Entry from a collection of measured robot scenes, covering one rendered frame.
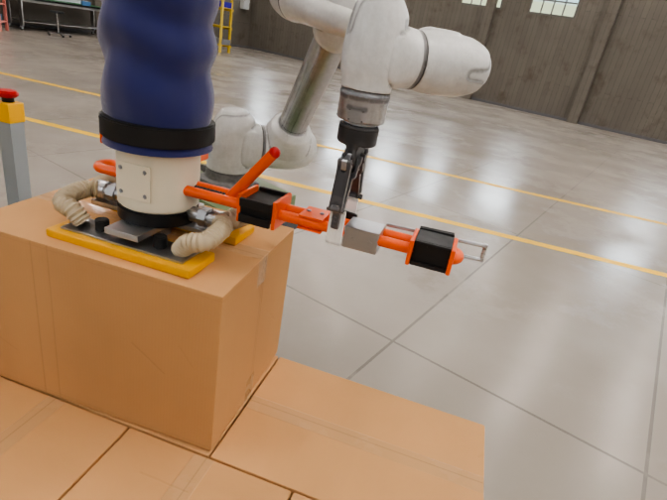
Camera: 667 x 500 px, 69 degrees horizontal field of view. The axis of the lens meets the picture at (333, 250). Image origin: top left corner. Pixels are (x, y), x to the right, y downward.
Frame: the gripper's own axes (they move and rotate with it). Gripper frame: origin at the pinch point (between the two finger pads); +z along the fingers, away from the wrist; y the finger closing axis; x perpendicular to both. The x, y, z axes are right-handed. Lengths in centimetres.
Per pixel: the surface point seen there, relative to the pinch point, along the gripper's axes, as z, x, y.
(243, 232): 11.4, -24.6, -7.6
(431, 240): -2.6, 18.0, 2.9
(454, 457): 54, 36, -6
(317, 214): -1.4, -4.8, 2.0
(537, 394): 108, 82, -123
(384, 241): -0.5, 9.7, 4.1
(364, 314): 107, -11, -146
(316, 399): 54, -1, -9
